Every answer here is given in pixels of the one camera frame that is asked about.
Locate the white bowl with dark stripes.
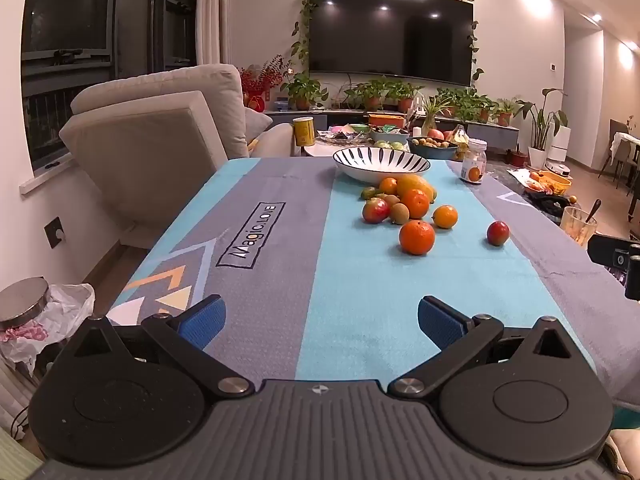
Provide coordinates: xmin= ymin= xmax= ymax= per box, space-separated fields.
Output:
xmin=333 ymin=148 xmax=432 ymax=184

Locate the white floor appliance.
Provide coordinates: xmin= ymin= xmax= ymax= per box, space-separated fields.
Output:
xmin=550 ymin=125 xmax=572 ymax=163

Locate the teal bowl of longans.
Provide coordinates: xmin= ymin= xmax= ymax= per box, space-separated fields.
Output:
xmin=406 ymin=136 xmax=460 ymax=161

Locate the dining chair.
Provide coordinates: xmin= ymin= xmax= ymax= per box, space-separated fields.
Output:
xmin=599 ymin=119 xmax=633 ymax=190

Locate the yellow lemon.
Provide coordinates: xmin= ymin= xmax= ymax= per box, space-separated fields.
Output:
xmin=396 ymin=173 xmax=437 ymax=202

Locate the black cloth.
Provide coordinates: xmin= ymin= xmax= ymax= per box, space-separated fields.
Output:
xmin=525 ymin=194 xmax=573 ymax=223

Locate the glass jar with orange label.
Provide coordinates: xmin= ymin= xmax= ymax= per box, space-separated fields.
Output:
xmin=460 ymin=139 xmax=488 ymax=185

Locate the red flower arrangement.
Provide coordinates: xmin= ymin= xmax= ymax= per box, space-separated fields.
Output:
xmin=239 ymin=55 xmax=293 ymax=111

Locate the dark window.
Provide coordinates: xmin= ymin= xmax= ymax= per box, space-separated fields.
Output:
xmin=20 ymin=0 xmax=198 ymax=171

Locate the glass vase with plant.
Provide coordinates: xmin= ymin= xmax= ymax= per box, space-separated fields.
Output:
xmin=417 ymin=94 xmax=451 ymax=133

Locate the grey pillow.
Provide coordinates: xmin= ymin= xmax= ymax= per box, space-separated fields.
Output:
xmin=244 ymin=106 xmax=273 ymax=143

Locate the beige curtain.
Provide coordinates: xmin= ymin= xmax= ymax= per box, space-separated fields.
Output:
xmin=196 ymin=0 xmax=232 ymax=68

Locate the beige sofa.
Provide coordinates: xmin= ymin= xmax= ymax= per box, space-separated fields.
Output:
xmin=59 ymin=63 xmax=296 ymax=251

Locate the glass plate of candies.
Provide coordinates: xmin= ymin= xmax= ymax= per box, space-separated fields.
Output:
xmin=317 ymin=130 xmax=371 ymax=142

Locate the tall plant in white pot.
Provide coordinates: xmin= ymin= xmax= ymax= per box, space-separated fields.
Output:
xmin=515 ymin=87 xmax=569 ymax=171

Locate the glass jar with metal lid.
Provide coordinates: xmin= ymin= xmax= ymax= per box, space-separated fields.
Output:
xmin=0 ymin=276 xmax=51 ymax=331

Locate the black wall television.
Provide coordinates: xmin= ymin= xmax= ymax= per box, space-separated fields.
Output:
xmin=308 ymin=0 xmax=475 ymax=87

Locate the green hanging vine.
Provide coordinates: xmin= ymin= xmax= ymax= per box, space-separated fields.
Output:
xmin=289 ymin=0 xmax=485 ymax=83

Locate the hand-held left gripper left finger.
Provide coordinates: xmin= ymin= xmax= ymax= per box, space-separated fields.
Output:
xmin=59 ymin=294 xmax=255 ymax=402

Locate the white round coffee table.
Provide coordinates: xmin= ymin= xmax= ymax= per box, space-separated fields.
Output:
xmin=304 ymin=132 xmax=346 ymax=159

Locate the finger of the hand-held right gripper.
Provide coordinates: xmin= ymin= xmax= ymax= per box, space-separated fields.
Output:
xmin=587 ymin=233 xmax=640 ymax=302

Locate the blue grey printed tablecloth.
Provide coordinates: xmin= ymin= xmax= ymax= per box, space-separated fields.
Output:
xmin=102 ymin=156 xmax=640 ymax=408

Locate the row of potted plants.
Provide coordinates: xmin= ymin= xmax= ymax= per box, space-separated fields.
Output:
xmin=281 ymin=72 xmax=523 ymax=127

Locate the orange plastic basket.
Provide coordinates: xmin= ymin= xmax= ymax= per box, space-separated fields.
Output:
xmin=525 ymin=170 xmax=573 ymax=197

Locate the white paper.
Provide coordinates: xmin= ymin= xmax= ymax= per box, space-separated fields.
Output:
xmin=506 ymin=167 xmax=537 ymax=187

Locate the glass cup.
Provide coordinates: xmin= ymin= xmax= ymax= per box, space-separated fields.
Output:
xmin=560 ymin=206 xmax=598 ymax=248

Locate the grey television cabinet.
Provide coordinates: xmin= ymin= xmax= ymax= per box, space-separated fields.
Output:
xmin=264 ymin=107 xmax=521 ymax=148

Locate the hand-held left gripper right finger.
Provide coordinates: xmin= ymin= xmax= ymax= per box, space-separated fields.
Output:
xmin=387 ymin=296 xmax=587 ymax=401

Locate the wall socket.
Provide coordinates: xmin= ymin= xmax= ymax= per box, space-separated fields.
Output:
xmin=44 ymin=216 xmax=68 ymax=250

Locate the red apple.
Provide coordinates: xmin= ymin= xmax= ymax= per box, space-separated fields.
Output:
xmin=486 ymin=220 xmax=511 ymax=247
xmin=362 ymin=197 xmax=391 ymax=225

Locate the dark marble round table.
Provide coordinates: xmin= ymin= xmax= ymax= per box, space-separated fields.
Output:
xmin=482 ymin=159 xmax=591 ymax=241

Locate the yellow tin can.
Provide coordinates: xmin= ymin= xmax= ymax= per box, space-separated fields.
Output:
xmin=292 ymin=116 xmax=316 ymax=147

